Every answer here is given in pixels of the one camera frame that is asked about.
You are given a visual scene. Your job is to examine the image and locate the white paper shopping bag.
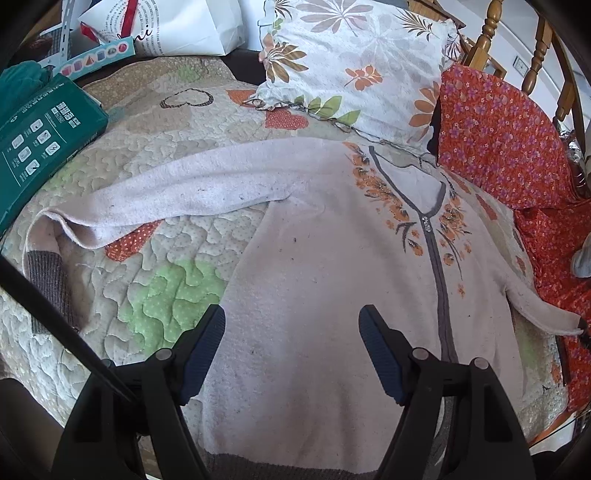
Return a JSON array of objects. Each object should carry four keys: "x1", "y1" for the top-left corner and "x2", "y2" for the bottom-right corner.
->
[{"x1": 79, "y1": 0, "x2": 246, "y2": 57}]

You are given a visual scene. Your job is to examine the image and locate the teal green folded garment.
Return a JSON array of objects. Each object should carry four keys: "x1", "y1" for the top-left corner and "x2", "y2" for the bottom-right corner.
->
[{"x1": 0, "y1": 60, "x2": 52, "y2": 124}]

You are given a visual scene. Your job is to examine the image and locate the green flat cardboard package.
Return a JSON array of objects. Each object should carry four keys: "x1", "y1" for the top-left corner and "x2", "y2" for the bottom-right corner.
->
[{"x1": 0, "y1": 74, "x2": 108, "y2": 231}]

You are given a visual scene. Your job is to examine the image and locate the white perforated metal shelf post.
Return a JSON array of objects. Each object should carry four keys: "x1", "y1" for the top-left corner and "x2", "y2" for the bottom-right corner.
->
[{"x1": 59, "y1": 0, "x2": 76, "y2": 48}]

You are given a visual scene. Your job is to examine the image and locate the wooden chair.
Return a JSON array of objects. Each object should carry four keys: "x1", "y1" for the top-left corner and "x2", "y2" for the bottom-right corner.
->
[{"x1": 404, "y1": 1, "x2": 590, "y2": 150}]

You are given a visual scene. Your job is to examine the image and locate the red floral blanket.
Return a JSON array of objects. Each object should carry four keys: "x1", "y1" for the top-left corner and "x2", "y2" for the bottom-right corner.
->
[{"x1": 435, "y1": 63, "x2": 591, "y2": 414}]

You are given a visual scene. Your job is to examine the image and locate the light blue long toy box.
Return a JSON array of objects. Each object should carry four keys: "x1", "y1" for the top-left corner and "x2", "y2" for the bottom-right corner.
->
[{"x1": 52, "y1": 37, "x2": 135, "y2": 81}]

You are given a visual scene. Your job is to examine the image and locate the black cable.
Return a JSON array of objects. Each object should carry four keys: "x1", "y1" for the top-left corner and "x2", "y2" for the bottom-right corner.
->
[{"x1": 0, "y1": 255, "x2": 136, "y2": 402}]

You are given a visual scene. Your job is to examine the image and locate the pale pink zip cardigan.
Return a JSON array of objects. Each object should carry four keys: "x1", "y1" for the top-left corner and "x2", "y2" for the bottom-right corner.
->
[{"x1": 23, "y1": 138, "x2": 581, "y2": 479}]

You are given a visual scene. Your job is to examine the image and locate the floral white pillow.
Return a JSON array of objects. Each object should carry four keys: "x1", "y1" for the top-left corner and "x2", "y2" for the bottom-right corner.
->
[{"x1": 248, "y1": 1, "x2": 461, "y2": 154}]

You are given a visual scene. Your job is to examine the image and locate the quilted heart pattern bedspread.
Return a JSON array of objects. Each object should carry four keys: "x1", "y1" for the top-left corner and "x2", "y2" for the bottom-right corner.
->
[{"x1": 0, "y1": 56, "x2": 571, "y2": 444}]

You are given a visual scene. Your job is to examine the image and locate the grey white sock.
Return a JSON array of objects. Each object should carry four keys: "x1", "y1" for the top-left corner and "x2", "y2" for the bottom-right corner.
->
[{"x1": 571, "y1": 233, "x2": 591, "y2": 279}]

